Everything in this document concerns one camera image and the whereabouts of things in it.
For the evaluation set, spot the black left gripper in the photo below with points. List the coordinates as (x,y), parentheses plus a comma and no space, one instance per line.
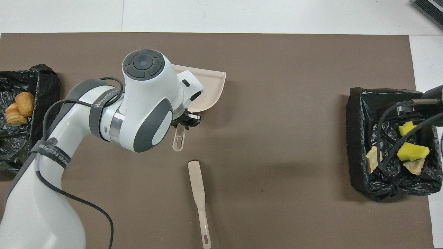
(181,121)

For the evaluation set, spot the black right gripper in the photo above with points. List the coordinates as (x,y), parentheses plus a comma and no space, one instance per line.
(434,94)

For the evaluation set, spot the beige plastic dustpan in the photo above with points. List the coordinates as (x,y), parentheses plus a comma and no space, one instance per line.
(211,90)

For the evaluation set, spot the notched green yellow sponge piece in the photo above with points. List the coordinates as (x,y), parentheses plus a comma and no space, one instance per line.
(406,128)

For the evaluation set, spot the beige hand brush black bristles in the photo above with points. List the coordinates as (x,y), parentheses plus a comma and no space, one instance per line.
(196,183)

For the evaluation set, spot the pale yellow bread piece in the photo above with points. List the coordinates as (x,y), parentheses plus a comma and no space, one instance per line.
(414,166)

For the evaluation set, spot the orange brown bread piece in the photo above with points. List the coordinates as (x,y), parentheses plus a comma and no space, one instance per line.
(25,103)

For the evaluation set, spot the pale tan bread piece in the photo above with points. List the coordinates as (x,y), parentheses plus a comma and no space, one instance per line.
(14,117)

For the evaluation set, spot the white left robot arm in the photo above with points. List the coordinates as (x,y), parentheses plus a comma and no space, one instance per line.
(145,97)

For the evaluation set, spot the black bag lined bin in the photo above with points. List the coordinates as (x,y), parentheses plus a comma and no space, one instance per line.
(41,83)
(360,138)

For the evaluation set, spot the dark ribbed device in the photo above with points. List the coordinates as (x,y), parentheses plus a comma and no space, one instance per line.
(431,12)

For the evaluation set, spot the brown table mat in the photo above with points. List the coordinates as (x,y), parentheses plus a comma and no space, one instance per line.
(277,69)

